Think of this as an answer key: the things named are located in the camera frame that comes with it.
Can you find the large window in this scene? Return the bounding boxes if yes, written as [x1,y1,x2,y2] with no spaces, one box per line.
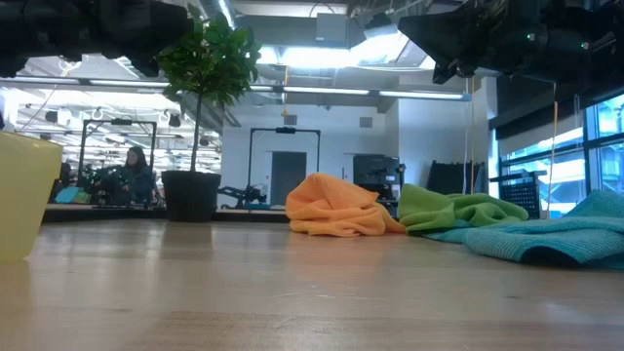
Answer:
[499,92,624,215]

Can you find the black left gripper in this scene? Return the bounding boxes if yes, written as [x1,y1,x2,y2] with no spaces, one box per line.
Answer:
[72,0,194,78]

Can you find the black equipment cabinet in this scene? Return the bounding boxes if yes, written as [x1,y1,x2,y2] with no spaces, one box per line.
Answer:
[352,154,407,206]

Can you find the black panel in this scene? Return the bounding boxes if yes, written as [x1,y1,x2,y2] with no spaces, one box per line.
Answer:
[426,160,488,196]

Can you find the grey door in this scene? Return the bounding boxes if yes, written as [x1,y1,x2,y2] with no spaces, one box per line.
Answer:
[270,151,307,207]

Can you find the green microfiber towel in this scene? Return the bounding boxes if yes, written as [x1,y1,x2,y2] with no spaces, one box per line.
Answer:
[398,182,530,235]

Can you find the orange microfiber towel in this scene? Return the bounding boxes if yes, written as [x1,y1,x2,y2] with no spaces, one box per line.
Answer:
[285,172,407,239]

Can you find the potted green plant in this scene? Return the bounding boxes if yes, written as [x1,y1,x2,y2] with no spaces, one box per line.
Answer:
[156,2,262,223]

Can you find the black perforated cart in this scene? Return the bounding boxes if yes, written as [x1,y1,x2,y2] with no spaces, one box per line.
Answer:
[489,170,548,219]

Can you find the black table frame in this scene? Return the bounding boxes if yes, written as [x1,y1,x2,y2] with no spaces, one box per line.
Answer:
[41,203,292,224]

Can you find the black gantry frame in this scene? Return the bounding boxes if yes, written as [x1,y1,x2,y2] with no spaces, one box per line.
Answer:
[247,127,322,189]
[76,118,158,186]

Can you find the person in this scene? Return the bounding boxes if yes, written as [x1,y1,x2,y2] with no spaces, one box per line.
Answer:
[104,144,162,207]

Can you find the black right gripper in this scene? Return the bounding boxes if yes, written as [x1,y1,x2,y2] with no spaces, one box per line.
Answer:
[397,0,555,86]

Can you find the teal microfiber towel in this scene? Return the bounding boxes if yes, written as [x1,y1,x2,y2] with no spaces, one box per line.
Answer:
[423,188,624,270]

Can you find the yellow plastic bin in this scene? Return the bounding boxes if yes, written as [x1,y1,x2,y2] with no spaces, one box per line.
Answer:
[0,130,63,262]

